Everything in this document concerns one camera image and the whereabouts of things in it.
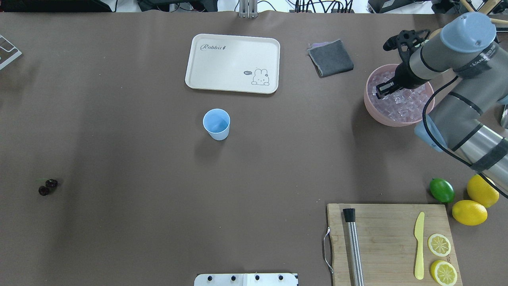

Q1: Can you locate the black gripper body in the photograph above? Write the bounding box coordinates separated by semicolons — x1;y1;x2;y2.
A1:
391;62;427;89

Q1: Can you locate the dark cherries pair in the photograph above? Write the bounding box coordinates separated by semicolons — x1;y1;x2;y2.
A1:
38;178;58;196

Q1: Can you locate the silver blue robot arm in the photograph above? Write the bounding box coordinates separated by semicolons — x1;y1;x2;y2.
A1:
376;12;508;197

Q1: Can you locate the pile of clear ice cubes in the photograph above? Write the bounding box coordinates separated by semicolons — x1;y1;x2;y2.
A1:
368;70;432;122

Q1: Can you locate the light blue plastic cup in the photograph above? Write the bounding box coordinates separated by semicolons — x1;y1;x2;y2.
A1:
202;108;231;141

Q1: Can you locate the pink bowl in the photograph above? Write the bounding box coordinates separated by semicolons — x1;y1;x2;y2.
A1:
364;64;435;128

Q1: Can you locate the grey folded cloth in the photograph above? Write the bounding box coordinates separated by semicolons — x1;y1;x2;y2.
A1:
307;39;354;77

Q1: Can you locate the wooden glass drying stand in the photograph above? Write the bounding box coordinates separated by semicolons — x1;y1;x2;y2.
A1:
431;0;507;33

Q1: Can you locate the green lime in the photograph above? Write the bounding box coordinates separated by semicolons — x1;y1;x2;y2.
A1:
429;178;455;203

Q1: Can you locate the steel muddler black tip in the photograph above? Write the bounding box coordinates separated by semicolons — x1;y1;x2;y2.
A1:
343;208;365;286

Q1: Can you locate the cream rabbit tray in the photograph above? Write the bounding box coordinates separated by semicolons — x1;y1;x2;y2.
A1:
185;34;281;94

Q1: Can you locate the yellow lemon outer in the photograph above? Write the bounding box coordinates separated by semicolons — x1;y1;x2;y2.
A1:
467;174;500;208

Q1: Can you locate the yellow plastic knife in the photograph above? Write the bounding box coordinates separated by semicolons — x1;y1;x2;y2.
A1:
414;212;425;280

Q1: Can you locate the yellow lemon near board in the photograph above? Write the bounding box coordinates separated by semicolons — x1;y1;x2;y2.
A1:
452;200;488;226

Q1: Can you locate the wooden cutting board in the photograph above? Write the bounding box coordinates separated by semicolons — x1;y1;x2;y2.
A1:
327;203;453;286

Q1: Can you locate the lower lemon slice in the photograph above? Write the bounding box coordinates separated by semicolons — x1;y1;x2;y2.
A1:
427;233;452;257

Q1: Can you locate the lemon slice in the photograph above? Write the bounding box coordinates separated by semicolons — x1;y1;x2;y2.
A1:
427;233;452;257
430;260;458;286

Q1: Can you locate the upper lemon slice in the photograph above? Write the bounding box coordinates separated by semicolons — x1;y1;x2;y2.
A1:
430;260;458;286

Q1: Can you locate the white bottle rack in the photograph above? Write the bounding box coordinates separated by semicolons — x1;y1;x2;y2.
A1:
0;35;23;70

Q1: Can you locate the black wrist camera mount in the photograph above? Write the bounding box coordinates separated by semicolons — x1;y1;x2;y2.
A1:
383;29;431;64

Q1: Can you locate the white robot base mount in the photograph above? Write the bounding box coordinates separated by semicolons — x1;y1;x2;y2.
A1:
194;273;299;286

